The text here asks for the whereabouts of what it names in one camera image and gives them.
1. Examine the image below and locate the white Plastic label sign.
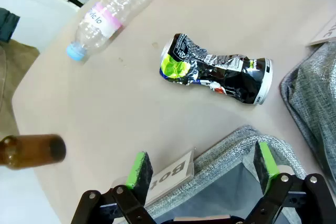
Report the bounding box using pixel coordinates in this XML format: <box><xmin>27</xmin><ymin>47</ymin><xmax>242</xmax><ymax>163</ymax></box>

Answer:
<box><xmin>306</xmin><ymin>14</ymin><xmax>336</xmax><ymax>48</ymax></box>

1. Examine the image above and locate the person in brown apron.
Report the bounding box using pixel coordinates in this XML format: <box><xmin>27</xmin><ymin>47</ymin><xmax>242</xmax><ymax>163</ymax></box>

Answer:
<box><xmin>0</xmin><ymin>7</ymin><xmax>40</xmax><ymax>135</ymax></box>

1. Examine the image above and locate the grey fabric basket for bottles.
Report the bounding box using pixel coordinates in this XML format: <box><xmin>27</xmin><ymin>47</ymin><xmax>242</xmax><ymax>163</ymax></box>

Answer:
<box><xmin>144</xmin><ymin>125</ymin><xmax>308</xmax><ymax>224</ymax></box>

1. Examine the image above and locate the brown glass bottle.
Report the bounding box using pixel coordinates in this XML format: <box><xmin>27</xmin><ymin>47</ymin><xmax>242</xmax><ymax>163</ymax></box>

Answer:
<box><xmin>0</xmin><ymin>134</ymin><xmax>67</xmax><ymax>170</ymax></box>

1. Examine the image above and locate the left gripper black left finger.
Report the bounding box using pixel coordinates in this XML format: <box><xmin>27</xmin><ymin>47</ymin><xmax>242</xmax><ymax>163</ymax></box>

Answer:
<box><xmin>70</xmin><ymin>151</ymin><xmax>155</xmax><ymax>224</ymax></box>

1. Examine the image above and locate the white Bottle label sign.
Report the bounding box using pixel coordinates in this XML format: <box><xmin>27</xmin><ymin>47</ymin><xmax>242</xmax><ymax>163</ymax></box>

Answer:
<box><xmin>145</xmin><ymin>148</ymin><xmax>195</xmax><ymax>206</ymax></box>

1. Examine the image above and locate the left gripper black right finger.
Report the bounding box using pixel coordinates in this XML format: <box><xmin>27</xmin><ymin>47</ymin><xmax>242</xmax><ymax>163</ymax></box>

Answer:
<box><xmin>244</xmin><ymin>141</ymin><xmax>336</xmax><ymax>224</ymax></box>

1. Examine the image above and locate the clear plastic bottle blue cap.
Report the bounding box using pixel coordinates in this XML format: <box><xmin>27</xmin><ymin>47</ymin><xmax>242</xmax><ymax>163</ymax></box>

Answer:
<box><xmin>66</xmin><ymin>0</ymin><xmax>154</xmax><ymax>62</ymax></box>

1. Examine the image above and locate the crushed black soda can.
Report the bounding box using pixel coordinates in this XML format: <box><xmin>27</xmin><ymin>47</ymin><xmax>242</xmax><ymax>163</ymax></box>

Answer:
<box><xmin>159</xmin><ymin>33</ymin><xmax>274</xmax><ymax>106</ymax></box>

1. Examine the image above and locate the grey fabric basket for plastic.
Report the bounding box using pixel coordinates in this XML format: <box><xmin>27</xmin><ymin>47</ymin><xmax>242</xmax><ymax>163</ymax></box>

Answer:
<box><xmin>279</xmin><ymin>41</ymin><xmax>336</xmax><ymax>180</ymax></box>

